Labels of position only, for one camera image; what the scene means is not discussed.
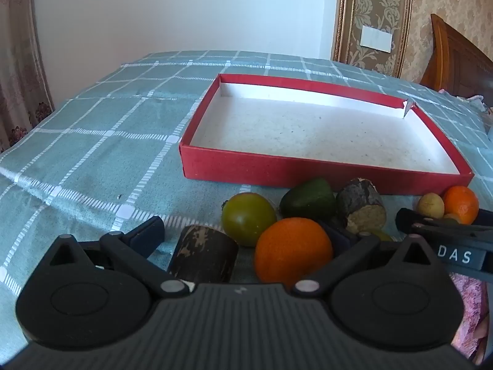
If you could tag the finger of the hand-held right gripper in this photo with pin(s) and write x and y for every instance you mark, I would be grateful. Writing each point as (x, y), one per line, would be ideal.
(443, 226)

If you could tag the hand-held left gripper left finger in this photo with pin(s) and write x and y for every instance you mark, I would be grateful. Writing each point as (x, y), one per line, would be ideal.
(148, 233)

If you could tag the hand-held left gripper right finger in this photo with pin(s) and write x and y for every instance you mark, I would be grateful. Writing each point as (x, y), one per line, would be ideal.
(344, 241)

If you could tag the small orange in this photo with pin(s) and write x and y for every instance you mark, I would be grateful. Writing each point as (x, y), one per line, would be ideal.
(460, 201)

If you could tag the dark green avocado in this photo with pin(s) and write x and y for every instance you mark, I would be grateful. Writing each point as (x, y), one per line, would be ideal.
(308, 200)

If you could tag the large orange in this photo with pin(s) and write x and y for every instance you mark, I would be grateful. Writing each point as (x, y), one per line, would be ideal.
(289, 250)

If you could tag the green tomato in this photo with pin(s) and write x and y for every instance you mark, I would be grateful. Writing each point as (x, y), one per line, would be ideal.
(246, 216)

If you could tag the red shallow cardboard box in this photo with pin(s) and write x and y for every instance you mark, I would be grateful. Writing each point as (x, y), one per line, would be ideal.
(269, 170)

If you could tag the pink towel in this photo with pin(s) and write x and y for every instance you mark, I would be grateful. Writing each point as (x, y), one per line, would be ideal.
(470, 308)

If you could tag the green checked bed sheet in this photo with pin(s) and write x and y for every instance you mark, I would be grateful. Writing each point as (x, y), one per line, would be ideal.
(96, 142)

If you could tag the brown wooden headboard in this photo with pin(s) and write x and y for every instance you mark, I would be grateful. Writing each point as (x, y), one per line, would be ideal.
(454, 61)

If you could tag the patterned beige curtain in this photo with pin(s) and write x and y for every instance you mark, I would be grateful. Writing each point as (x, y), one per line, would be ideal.
(19, 65)

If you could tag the gold framed wallpaper panel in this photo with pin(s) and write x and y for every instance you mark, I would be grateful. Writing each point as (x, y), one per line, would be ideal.
(371, 0)

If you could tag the white wall switch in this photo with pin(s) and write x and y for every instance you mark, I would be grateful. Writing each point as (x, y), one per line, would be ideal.
(376, 38)

